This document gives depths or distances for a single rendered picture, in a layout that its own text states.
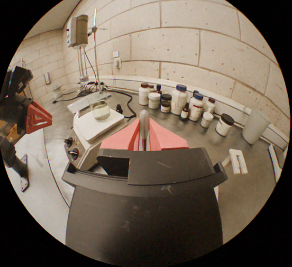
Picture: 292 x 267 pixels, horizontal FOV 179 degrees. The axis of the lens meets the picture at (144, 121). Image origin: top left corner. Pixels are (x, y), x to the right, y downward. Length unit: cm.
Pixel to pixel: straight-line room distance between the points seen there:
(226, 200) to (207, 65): 55
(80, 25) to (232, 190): 95
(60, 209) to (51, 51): 271
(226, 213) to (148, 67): 75
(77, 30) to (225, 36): 78
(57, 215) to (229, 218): 42
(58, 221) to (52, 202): 6
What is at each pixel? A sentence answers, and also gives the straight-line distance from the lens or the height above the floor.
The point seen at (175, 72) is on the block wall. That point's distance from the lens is 57.
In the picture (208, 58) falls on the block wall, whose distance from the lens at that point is 55.
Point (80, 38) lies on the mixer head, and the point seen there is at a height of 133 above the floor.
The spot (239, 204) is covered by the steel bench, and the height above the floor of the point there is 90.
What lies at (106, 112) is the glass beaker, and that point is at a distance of 24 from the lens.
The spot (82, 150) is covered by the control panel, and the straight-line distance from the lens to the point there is 24.
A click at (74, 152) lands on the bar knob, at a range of 25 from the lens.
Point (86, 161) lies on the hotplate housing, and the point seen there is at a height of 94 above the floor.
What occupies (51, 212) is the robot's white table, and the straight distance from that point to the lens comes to 34.
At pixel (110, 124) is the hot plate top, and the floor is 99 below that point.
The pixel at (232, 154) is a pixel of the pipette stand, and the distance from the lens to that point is 17.
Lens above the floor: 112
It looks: 37 degrees down
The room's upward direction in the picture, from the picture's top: straight up
